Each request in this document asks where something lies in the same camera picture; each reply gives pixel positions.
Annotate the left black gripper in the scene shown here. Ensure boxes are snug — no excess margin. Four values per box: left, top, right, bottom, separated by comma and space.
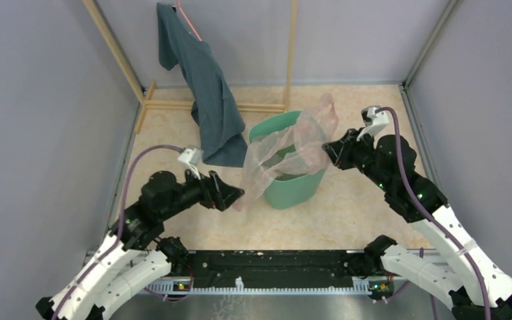
159, 163, 244, 221

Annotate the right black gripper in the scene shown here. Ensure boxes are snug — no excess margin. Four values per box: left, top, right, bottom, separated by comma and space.
321, 127, 393, 192

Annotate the pink plastic trash bag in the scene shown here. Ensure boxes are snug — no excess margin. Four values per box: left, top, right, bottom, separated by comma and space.
233, 93, 339, 211

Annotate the green plastic trash bin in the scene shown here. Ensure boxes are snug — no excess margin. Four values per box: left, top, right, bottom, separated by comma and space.
249, 111, 326, 210

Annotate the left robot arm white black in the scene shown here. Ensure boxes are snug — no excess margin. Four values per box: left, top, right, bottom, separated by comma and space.
35, 170, 245, 319

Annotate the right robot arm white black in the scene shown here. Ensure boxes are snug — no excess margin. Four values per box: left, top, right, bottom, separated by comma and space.
322, 129, 512, 319

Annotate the dark teal hanging cloth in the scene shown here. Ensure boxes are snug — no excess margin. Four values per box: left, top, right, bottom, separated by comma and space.
156, 3, 247, 167

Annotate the pink clothes hanger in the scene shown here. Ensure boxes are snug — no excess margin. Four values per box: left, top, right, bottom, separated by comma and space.
173, 0, 203, 42

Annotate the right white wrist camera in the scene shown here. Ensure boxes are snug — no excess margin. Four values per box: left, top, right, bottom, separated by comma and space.
356, 105, 389, 141

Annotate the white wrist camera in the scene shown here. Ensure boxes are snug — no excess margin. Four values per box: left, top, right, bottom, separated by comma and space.
177, 146, 203, 180
356, 105, 389, 141

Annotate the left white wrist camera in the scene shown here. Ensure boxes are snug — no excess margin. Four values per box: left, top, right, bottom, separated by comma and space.
177, 146, 203, 180

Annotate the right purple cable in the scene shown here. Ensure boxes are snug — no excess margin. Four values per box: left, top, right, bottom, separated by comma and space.
375, 106, 493, 320

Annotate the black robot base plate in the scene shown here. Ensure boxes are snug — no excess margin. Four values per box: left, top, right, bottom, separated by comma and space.
167, 250, 390, 289

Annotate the grey slotted cable duct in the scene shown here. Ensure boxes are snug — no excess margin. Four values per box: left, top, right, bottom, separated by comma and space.
139, 277, 385, 301

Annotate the wooden clothes rack frame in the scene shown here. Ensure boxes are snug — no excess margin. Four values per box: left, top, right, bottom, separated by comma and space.
83, 0, 298, 134

